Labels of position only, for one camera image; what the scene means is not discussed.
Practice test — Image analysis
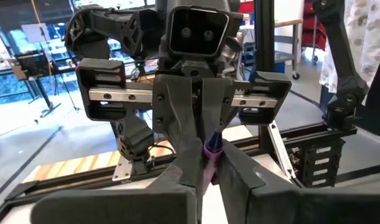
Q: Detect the black jointed support arm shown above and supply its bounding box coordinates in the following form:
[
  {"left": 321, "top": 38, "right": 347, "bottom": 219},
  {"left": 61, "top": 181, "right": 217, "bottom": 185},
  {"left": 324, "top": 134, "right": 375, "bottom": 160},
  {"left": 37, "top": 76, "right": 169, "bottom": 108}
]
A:
[{"left": 312, "top": 0, "right": 369, "bottom": 130}]

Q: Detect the tripod stand with white sheet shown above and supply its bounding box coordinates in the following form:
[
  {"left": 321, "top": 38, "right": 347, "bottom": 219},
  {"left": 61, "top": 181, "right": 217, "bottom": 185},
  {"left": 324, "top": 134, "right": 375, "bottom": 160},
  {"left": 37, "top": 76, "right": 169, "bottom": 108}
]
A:
[{"left": 21, "top": 22, "right": 82, "bottom": 113}]

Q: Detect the black box with white labels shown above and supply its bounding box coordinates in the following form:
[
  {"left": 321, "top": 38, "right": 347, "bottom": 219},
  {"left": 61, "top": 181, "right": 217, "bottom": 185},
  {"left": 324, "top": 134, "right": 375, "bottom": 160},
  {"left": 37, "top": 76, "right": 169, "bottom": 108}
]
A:
[{"left": 297, "top": 139, "right": 346, "bottom": 188}]

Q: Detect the person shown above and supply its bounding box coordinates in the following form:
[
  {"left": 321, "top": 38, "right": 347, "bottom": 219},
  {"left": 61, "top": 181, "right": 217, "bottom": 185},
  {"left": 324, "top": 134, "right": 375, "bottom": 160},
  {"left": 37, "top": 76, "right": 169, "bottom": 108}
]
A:
[{"left": 318, "top": 0, "right": 380, "bottom": 94}]

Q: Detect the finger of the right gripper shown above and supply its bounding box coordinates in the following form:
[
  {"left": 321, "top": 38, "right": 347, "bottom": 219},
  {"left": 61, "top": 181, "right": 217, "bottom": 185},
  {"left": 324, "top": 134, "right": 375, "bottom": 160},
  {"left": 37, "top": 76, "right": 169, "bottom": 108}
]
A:
[
  {"left": 151, "top": 74, "right": 198, "bottom": 152},
  {"left": 201, "top": 77, "right": 236, "bottom": 141}
]

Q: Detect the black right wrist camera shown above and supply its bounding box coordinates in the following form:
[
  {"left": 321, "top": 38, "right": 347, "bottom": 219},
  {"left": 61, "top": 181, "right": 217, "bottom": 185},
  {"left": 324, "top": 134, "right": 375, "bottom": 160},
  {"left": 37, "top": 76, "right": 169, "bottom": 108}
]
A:
[{"left": 165, "top": 5, "right": 231, "bottom": 59}]

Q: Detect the purple crayon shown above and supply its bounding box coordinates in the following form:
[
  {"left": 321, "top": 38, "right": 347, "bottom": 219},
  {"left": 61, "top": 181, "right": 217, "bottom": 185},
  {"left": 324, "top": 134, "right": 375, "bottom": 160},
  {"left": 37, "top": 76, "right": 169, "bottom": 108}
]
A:
[{"left": 203, "top": 130, "right": 225, "bottom": 195}]

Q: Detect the black vertical frame post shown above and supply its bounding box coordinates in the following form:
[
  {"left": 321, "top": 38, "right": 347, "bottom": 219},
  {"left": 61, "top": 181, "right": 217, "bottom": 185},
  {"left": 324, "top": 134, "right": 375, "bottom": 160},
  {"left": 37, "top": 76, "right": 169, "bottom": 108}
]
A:
[{"left": 254, "top": 0, "right": 276, "bottom": 150}]

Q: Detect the grey wheeled trolley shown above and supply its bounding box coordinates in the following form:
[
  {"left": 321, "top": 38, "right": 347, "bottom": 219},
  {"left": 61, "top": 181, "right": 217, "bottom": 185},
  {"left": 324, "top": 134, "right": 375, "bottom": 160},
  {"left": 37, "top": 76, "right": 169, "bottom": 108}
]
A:
[{"left": 239, "top": 18, "right": 304, "bottom": 81}]

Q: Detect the yellow hanging cord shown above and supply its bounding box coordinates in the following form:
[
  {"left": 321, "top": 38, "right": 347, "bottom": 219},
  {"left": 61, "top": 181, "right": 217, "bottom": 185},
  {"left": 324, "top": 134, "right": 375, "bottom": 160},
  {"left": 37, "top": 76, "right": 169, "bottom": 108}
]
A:
[{"left": 30, "top": 0, "right": 53, "bottom": 77}]

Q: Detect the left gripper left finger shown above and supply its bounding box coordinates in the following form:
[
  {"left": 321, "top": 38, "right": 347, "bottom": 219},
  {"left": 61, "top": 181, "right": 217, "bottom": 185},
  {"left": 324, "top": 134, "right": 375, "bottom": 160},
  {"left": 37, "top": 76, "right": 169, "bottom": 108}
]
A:
[{"left": 30, "top": 136, "right": 205, "bottom": 224}]

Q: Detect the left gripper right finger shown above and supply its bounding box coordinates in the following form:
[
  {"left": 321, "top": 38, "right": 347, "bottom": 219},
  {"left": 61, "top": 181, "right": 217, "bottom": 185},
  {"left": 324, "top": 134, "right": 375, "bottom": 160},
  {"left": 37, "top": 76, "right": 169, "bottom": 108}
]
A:
[{"left": 216, "top": 140, "right": 380, "bottom": 224}]

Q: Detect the black perforated board stand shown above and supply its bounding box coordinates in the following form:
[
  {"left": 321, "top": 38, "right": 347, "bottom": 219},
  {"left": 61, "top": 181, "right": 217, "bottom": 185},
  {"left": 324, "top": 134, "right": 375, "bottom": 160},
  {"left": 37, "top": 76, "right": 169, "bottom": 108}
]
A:
[{"left": 14, "top": 50, "right": 63, "bottom": 118}]

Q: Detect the grey metal bracket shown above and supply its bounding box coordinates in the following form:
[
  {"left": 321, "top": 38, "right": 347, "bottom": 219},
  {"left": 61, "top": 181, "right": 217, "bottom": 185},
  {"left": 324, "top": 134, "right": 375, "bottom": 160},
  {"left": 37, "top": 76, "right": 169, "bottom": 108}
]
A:
[{"left": 111, "top": 155, "right": 134, "bottom": 182}]

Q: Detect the red tool cart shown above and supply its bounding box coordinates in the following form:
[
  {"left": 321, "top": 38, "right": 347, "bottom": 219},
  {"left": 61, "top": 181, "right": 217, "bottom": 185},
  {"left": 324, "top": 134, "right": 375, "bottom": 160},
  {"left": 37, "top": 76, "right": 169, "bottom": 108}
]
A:
[{"left": 301, "top": 0, "right": 328, "bottom": 53}]

